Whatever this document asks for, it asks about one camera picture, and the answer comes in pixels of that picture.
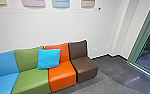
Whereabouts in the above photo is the white wall outlet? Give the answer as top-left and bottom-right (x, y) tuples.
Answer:
(91, 45), (97, 51)

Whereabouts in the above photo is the green sofa seat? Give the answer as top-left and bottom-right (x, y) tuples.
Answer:
(10, 46), (52, 94)

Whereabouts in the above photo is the orange sofa seat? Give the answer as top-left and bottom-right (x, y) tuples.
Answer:
(44, 42), (78, 93)

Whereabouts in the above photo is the turquoise square cushion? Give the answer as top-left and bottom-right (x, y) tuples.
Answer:
(36, 48), (62, 71)

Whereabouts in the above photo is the light blue wall poster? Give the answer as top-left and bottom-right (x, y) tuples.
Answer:
(51, 0), (71, 9)

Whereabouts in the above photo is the brown sofa seat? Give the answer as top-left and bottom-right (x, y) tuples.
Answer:
(67, 39), (100, 85)

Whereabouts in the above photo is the green framed glass door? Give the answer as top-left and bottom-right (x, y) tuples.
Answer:
(127, 0), (150, 80)

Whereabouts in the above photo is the blue sofa seat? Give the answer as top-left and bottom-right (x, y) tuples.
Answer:
(0, 50), (22, 94)

